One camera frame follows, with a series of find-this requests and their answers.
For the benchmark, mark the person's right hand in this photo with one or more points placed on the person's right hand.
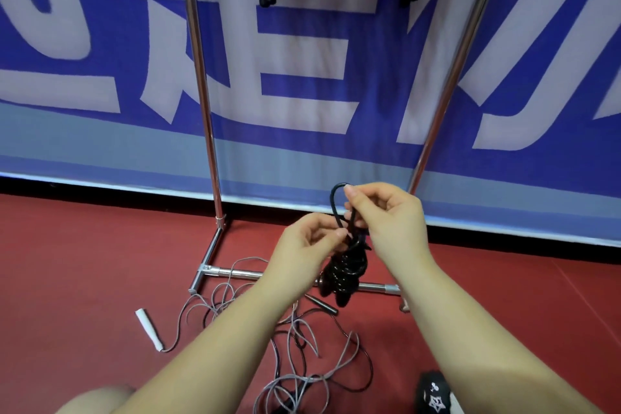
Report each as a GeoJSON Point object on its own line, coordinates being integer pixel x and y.
{"type": "Point", "coordinates": [398, 229]}

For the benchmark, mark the person's left hand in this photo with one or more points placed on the person's left hand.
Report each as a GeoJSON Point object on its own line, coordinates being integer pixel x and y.
{"type": "Point", "coordinates": [296, 258]}

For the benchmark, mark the person's right thumb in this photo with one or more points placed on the person's right thumb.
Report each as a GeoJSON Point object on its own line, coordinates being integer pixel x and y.
{"type": "Point", "coordinates": [361, 209]}

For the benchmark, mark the person's left thumb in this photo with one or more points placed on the person's left thumb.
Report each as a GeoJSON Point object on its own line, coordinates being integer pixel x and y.
{"type": "Point", "coordinates": [334, 235]}

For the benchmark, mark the person's right forearm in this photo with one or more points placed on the person's right forearm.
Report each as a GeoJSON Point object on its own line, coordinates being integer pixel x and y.
{"type": "Point", "coordinates": [465, 345]}

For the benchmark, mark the person's left forearm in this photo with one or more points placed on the person's left forearm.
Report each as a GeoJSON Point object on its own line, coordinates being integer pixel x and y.
{"type": "Point", "coordinates": [218, 350]}

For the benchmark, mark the blue banner with white letters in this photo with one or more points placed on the blue banner with white letters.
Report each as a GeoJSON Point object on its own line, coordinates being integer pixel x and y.
{"type": "Point", "coordinates": [291, 151]}

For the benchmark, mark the black shoe with white star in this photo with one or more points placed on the black shoe with white star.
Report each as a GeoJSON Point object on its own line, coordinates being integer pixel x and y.
{"type": "Point", "coordinates": [434, 396]}

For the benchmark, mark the silver metal hanging rack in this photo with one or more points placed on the silver metal hanging rack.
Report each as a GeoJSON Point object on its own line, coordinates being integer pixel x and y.
{"type": "Point", "coordinates": [199, 64]}

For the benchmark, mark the person's bare knee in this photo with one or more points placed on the person's bare knee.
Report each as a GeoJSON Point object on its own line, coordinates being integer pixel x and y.
{"type": "Point", "coordinates": [97, 401]}

